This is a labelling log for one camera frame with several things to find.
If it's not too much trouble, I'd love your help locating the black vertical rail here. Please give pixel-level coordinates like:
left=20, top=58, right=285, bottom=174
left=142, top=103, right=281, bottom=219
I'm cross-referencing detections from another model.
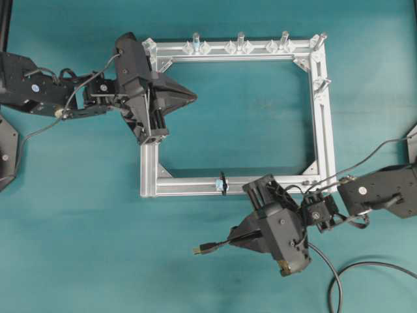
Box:
left=0, top=0, right=13, bottom=52

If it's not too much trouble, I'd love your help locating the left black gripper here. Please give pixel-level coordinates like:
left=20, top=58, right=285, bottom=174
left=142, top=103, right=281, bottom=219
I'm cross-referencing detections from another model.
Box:
left=115, top=32, right=197, bottom=145

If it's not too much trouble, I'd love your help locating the clear side peg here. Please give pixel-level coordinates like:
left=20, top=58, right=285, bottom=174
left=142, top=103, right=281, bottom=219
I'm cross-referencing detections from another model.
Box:
left=313, top=77, right=332, bottom=93

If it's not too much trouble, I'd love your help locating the black string loop with tape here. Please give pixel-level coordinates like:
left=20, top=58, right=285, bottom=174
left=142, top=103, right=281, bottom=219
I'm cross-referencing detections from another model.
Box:
left=215, top=170, right=230, bottom=197

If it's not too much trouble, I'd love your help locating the grey left camera cable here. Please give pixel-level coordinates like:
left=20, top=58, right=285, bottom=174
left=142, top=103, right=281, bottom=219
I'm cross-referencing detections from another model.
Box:
left=0, top=53, right=122, bottom=181

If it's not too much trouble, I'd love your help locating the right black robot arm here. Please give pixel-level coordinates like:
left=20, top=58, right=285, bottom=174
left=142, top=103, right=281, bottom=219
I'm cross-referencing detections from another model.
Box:
left=227, top=165, right=416, bottom=276

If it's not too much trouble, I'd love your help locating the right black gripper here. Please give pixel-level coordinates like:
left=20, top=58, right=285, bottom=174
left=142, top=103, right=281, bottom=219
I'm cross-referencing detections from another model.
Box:
left=229, top=174, right=311, bottom=268

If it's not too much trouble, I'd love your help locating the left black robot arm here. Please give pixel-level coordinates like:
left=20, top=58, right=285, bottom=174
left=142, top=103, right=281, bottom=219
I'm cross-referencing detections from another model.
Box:
left=1, top=33, right=197, bottom=145

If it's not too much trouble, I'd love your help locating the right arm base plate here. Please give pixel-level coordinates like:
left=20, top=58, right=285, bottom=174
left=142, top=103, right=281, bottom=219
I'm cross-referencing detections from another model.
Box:
left=407, top=125, right=417, bottom=163

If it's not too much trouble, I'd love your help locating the silver aluminium extrusion frame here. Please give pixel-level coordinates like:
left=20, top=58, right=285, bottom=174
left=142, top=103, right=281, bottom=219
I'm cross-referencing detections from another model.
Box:
left=139, top=38, right=336, bottom=198

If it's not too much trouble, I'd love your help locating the black USB cable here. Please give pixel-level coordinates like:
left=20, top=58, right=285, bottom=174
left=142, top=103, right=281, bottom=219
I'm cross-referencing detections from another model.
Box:
left=191, top=237, right=417, bottom=313

